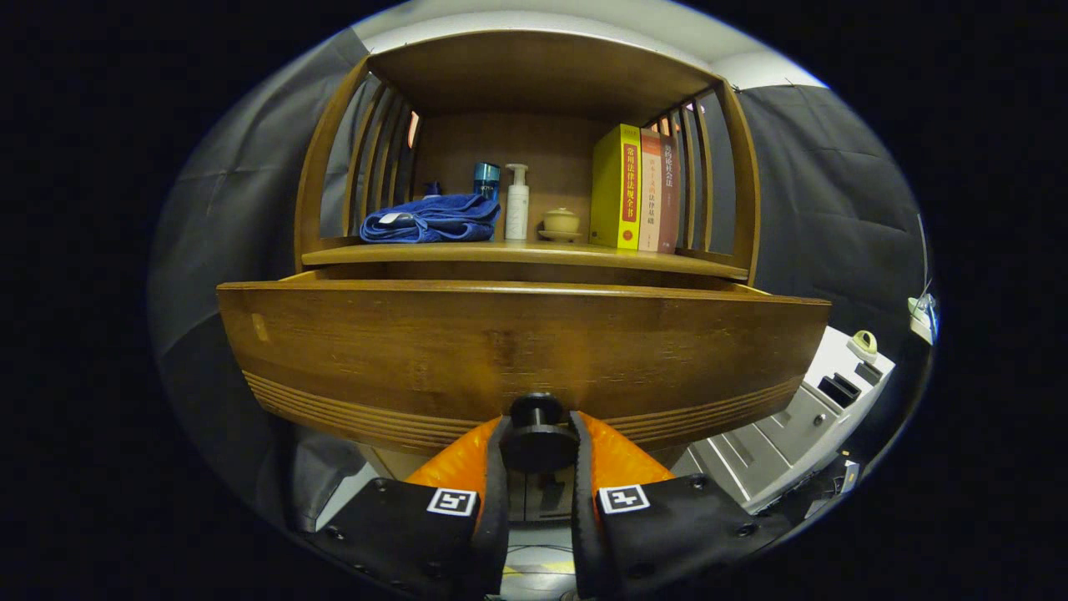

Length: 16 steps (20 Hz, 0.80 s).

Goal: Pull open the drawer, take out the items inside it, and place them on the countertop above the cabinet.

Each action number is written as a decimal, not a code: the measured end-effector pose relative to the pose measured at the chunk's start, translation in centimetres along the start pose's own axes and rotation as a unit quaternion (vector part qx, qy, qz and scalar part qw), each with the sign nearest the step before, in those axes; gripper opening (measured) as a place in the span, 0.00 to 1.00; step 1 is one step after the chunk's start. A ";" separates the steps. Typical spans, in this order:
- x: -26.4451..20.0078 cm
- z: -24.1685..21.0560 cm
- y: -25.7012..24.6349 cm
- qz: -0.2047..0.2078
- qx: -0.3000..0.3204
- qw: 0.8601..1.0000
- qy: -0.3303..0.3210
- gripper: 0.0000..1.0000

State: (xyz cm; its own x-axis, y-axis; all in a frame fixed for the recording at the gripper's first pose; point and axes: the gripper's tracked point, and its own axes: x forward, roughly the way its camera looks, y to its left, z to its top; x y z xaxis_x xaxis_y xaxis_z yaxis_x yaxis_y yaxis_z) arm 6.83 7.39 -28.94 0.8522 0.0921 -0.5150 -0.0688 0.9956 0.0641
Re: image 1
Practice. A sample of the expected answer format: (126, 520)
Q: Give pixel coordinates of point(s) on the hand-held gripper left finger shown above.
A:
(497, 517)

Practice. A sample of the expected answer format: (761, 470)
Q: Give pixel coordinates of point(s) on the orange and white book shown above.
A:
(650, 200)

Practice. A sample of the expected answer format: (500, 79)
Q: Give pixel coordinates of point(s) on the folded blue towel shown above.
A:
(434, 219)

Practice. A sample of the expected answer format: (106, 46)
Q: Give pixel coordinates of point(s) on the white desk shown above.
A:
(922, 317)

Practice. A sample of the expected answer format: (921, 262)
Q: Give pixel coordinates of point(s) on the teal blue bottle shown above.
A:
(486, 177)

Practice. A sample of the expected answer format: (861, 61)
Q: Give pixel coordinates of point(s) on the wooden countertop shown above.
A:
(501, 253)

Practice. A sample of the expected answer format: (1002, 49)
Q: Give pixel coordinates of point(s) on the yellow book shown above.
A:
(613, 188)

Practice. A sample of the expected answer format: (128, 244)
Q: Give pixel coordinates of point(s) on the white side cabinet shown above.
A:
(784, 434)

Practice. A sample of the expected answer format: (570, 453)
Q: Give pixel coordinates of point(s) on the white pump bottle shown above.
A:
(517, 213)

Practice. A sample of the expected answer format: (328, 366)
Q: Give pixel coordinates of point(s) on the brown book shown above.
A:
(669, 200)

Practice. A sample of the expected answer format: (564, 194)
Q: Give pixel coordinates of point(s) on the small green tape dispenser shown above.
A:
(862, 344)

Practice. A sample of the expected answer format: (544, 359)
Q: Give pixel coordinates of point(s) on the beige lidded teacup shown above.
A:
(561, 222)

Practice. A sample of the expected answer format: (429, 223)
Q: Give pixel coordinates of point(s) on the wooden cabinet with slatted sides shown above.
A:
(534, 75)

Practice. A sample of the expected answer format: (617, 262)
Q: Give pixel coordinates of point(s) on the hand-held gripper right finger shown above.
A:
(581, 517)

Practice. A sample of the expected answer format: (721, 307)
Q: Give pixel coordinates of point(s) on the wooden drawer with black knob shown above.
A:
(417, 351)

